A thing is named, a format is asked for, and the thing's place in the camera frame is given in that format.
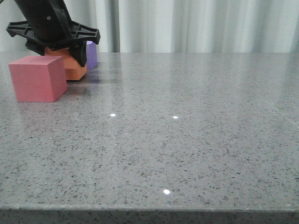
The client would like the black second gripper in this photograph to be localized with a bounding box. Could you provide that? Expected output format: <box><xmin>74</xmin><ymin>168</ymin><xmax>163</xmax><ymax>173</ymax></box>
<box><xmin>7</xmin><ymin>0</ymin><xmax>100</xmax><ymax>67</ymax></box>

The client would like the orange foam cube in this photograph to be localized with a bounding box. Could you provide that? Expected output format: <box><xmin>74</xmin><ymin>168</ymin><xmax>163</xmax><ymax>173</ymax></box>
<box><xmin>44</xmin><ymin>47</ymin><xmax>87</xmax><ymax>81</ymax></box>

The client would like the purple foam cube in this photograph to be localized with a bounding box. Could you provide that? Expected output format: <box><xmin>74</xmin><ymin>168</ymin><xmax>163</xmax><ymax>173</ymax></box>
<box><xmin>86</xmin><ymin>41</ymin><xmax>98</xmax><ymax>70</ymax></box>

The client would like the red foam cube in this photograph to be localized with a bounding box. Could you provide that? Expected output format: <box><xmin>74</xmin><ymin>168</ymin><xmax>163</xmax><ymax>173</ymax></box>
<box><xmin>9</xmin><ymin>56</ymin><xmax>67</xmax><ymax>102</ymax></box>

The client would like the pale green curtain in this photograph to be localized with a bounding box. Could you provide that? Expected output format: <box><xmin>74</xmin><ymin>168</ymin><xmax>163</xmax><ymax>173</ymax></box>
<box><xmin>0</xmin><ymin>0</ymin><xmax>299</xmax><ymax>54</ymax></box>

